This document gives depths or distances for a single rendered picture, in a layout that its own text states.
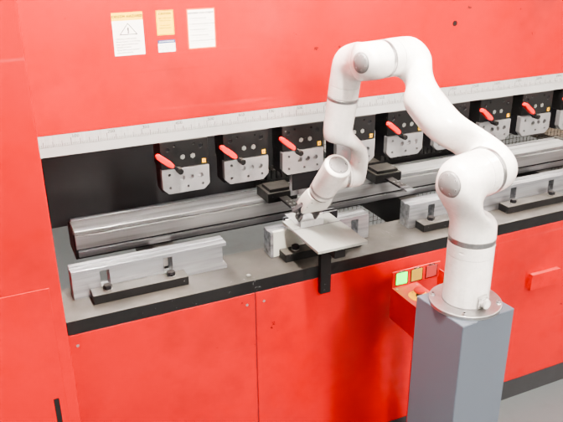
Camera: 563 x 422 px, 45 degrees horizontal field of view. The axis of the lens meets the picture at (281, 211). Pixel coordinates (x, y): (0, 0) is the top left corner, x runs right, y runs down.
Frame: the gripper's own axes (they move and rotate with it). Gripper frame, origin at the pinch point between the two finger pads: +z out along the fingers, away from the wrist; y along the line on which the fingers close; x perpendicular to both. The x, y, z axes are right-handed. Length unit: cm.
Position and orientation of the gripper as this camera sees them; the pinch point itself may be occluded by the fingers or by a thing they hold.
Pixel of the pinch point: (307, 214)
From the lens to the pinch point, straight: 230.1
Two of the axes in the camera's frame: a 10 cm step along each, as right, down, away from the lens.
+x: 3.3, 8.6, -3.9
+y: -9.1, 1.7, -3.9
